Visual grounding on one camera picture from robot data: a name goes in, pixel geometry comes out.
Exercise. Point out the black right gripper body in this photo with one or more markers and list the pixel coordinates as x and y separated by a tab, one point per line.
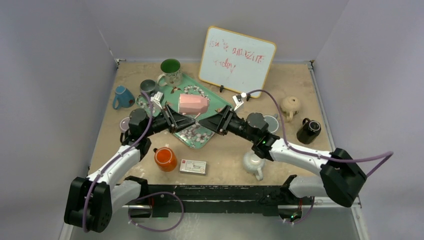
225	120

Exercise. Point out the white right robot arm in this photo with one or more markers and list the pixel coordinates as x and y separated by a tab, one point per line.
336	175

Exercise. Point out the black mug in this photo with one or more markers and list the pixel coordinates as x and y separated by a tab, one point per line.
309	131

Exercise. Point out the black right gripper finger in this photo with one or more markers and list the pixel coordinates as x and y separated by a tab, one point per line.
214	128
221	116

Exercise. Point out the green floral tray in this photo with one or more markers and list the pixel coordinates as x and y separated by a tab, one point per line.
195	136

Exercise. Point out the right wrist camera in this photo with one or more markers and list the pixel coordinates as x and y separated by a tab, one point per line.
239	101

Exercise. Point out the lilac mug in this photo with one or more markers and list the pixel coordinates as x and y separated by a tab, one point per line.
124	124

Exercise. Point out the orange mug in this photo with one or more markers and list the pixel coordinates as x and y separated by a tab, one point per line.
165	159

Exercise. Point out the pink faceted mug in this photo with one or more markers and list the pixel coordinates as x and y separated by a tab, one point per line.
190	104

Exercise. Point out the blue grey mug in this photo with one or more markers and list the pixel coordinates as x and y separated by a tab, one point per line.
149	87

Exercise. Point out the beige mug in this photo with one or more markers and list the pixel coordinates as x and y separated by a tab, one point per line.
290	106

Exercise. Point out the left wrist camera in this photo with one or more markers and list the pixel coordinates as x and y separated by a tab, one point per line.
157	99

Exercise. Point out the floral mug green inside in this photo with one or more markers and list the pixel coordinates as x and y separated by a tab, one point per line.
171	73

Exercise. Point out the grey ribbed mug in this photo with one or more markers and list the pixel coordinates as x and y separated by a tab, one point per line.
273	124

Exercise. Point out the white speckled mug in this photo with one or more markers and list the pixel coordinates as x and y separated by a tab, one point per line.
254	165

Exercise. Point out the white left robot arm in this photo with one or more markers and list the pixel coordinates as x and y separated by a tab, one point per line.
93	199

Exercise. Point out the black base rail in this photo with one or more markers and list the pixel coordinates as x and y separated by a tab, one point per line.
267	200

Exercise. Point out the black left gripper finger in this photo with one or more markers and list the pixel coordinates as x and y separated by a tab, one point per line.
175	117
178	128

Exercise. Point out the small white cardboard box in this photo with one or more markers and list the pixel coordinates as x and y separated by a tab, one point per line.
195	167

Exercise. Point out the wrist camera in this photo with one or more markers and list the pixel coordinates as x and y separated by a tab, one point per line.
239	101
157	99

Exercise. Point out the yellow framed whiteboard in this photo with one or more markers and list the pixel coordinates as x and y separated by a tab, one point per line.
235	61

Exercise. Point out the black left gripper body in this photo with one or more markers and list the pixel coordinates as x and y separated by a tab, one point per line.
165	118

